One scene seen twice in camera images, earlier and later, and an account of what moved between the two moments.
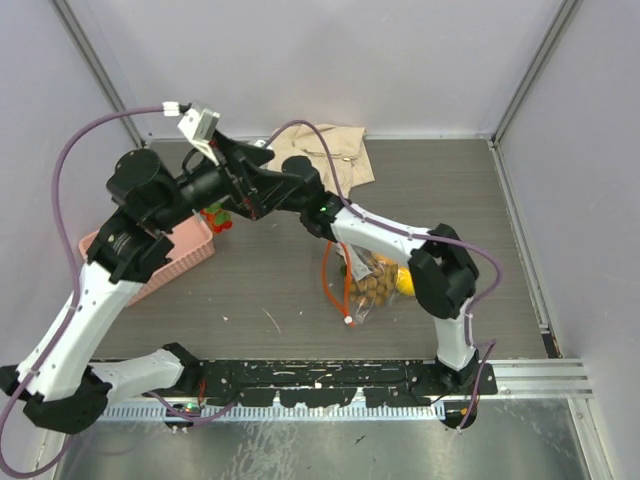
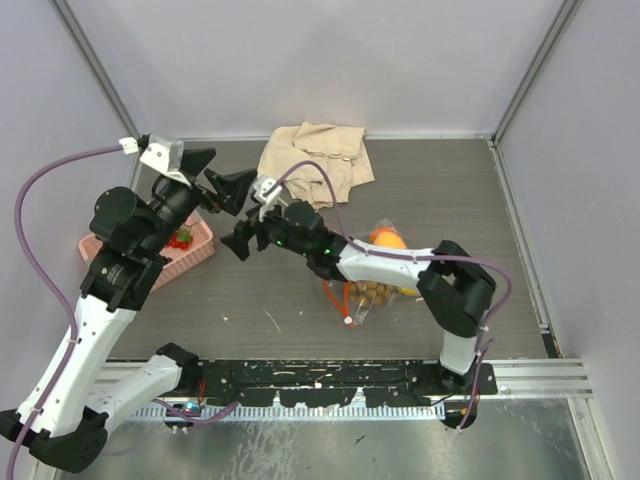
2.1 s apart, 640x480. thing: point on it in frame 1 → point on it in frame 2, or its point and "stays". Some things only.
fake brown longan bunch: [377, 287] stays
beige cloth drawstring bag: [346, 146] stays
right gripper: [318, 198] → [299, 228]
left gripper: [261, 190] → [230, 188]
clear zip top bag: [372, 281] stays
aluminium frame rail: [538, 379] stays
